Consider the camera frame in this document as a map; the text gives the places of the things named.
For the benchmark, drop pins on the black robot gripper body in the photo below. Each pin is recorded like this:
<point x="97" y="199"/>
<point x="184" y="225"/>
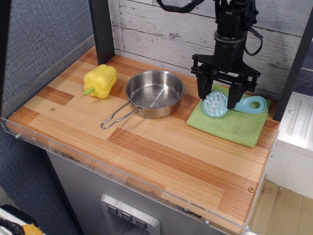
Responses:
<point x="227" y="64"/>

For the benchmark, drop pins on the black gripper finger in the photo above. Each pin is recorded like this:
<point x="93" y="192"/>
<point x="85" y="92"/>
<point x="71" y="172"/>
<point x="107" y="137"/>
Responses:
<point x="236" y="91"/>
<point x="204" y="83"/>

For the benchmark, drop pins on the light blue dish brush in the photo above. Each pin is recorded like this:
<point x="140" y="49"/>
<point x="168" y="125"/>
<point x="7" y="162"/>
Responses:
<point x="215" y="104"/>

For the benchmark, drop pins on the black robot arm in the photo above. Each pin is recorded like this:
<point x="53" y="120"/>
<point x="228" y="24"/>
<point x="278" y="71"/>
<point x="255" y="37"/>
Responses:
<point x="235" y="19"/>

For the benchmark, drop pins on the green folded cloth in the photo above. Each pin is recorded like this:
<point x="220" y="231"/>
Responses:
<point x="234" y="126"/>

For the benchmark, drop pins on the stainless steel pan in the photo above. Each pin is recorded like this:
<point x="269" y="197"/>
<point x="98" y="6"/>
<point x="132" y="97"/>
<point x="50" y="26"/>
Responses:
<point x="151" y="94"/>

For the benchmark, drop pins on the white side cabinet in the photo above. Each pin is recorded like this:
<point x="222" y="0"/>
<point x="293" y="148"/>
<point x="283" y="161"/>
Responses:
<point x="290" y="164"/>

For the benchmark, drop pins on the yellow toy bell pepper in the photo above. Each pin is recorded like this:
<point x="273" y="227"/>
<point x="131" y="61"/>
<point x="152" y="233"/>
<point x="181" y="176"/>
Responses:
<point x="99" y="81"/>

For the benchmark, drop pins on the clear acrylic table guard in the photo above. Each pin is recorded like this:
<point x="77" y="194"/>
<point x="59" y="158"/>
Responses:
<point x="165" y="159"/>

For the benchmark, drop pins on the silver cabinet button panel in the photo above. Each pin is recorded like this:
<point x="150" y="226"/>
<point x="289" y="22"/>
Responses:
<point x="129" y="219"/>

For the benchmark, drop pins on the grey metal cabinet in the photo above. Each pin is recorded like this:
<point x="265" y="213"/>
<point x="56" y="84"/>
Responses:
<point x="83" y="189"/>

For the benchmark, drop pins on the black yellow bag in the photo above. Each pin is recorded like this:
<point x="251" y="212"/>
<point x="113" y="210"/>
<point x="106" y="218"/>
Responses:
<point x="23" y="220"/>

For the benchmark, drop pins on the dark right vertical post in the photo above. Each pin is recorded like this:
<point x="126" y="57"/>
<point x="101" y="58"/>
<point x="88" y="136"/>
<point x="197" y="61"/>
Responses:
<point x="295" y="69"/>

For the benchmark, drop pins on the dark vertical post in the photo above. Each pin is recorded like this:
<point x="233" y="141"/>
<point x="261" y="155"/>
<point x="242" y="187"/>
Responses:
<point x="295" y="69"/>
<point x="102" y="30"/>

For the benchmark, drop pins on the dark left vertical post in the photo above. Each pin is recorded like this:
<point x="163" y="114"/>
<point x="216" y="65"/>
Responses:
<point x="102" y="30"/>

